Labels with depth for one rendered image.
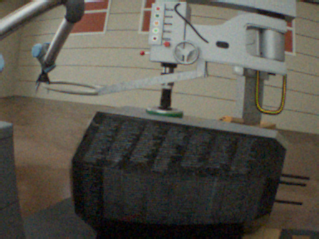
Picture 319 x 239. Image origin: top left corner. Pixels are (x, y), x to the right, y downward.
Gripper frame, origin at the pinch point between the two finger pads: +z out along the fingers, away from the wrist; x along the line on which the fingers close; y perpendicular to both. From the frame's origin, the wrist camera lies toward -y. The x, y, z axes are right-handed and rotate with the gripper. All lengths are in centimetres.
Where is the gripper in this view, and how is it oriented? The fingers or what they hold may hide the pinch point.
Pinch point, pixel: (41, 93)
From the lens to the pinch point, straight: 234.5
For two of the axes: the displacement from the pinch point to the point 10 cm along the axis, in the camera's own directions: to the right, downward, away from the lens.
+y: 2.6, 2.4, -9.3
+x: 9.6, 0.7, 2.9
